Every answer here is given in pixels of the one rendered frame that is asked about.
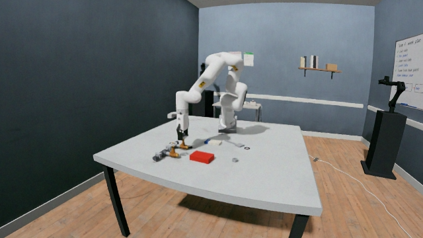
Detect red flat box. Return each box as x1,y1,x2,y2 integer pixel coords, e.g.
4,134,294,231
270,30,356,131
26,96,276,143
190,151,214,164

